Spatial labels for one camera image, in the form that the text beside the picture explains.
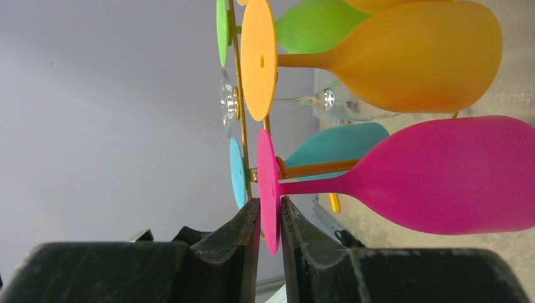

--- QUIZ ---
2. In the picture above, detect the gold wire glass rack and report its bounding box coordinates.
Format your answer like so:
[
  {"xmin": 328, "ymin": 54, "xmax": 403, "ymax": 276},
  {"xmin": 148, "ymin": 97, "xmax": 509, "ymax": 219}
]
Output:
[{"xmin": 227, "ymin": 0, "xmax": 461, "ymax": 244}]

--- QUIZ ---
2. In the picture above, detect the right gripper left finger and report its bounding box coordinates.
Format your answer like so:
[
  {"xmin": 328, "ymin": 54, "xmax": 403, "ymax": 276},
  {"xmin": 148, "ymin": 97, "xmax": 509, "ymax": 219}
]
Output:
[{"xmin": 1, "ymin": 198, "xmax": 260, "ymax": 302}]

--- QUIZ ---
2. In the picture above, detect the green wine glass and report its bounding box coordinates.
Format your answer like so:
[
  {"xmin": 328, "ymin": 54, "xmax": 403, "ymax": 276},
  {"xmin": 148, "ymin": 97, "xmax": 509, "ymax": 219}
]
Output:
[{"xmin": 215, "ymin": 1, "xmax": 371, "ymax": 67}]

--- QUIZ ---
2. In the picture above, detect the yellow handled screwdriver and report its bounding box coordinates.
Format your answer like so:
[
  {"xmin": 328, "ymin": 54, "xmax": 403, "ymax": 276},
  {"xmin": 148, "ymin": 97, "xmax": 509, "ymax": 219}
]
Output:
[{"xmin": 329, "ymin": 193, "xmax": 341, "ymax": 213}]

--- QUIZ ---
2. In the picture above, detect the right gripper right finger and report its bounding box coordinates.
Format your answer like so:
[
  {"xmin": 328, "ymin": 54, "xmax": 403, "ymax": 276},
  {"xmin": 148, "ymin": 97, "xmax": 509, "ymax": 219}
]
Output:
[{"xmin": 281, "ymin": 198, "xmax": 529, "ymax": 302}]

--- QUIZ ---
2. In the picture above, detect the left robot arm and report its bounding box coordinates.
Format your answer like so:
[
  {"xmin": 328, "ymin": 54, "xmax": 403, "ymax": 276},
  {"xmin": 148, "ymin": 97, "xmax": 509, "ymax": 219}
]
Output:
[{"xmin": 127, "ymin": 226, "xmax": 211, "ymax": 246}]

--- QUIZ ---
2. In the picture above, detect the orange wine glass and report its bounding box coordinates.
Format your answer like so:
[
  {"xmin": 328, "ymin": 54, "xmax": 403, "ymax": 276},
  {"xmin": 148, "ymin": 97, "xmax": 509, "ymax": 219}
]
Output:
[
  {"xmin": 236, "ymin": 0, "xmax": 456, "ymax": 15},
  {"xmin": 240, "ymin": 1, "xmax": 503, "ymax": 121}
]

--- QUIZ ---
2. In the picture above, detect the clear wine glass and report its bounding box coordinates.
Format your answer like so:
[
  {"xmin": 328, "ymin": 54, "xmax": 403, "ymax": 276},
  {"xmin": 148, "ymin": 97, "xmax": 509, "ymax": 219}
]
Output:
[{"xmin": 220, "ymin": 69, "xmax": 399, "ymax": 138}]

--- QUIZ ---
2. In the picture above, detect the pink wine glass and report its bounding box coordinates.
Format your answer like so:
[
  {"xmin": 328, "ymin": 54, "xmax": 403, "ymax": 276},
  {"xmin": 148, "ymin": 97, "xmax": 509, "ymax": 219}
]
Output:
[{"xmin": 257, "ymin": 116, "xmax": 534, "ymax": 254}]

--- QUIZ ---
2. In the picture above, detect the blue wine glass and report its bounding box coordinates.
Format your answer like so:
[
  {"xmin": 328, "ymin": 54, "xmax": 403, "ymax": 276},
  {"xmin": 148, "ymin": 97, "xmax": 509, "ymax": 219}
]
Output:
[{"xmin": 229, "ymin": 122, "xmax": 389, "ymax": 208}]

